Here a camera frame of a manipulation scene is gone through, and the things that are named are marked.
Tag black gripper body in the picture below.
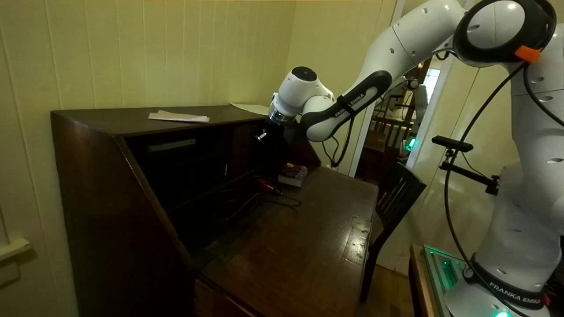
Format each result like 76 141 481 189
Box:
256 118 296 154

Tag red pen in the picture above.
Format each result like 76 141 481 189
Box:
258 180 281 194

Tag dark wooden secretary desk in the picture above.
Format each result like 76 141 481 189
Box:
51 106 377 317

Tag white paper sheet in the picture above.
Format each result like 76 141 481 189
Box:
231 103 270 117

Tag small red book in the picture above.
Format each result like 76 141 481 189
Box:
279 163 309 187

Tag white folded paper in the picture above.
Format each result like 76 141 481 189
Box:
148 110 210 124

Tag dark wooden chair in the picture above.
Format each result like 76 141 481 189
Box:
360 164 425 303

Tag robot mounting table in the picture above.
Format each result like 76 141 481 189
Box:
409 245 464 317

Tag black cable on desk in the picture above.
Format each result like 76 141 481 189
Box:
192 175 305 236

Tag black camera on stand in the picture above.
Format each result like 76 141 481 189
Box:
430 134 501 196

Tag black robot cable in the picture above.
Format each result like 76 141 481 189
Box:
443 60 531 317

